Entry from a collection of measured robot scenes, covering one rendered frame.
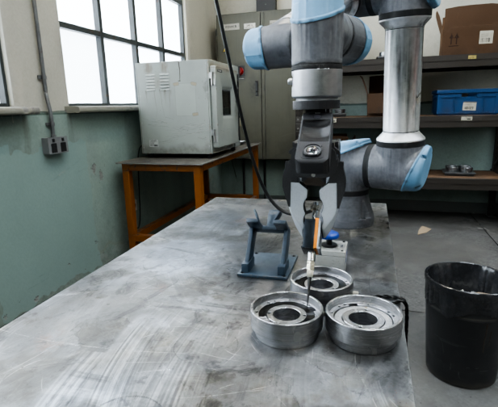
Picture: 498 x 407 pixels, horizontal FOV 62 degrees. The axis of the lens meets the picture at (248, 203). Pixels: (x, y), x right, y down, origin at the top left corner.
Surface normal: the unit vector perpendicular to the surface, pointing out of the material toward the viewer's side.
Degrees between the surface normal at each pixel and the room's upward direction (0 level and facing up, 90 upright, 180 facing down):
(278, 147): 90
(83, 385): 0
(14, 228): 90
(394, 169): 95
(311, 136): 32
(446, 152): 90
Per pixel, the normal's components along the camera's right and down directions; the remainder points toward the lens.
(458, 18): -0.40, 0.24
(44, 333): -0.03, -0.97
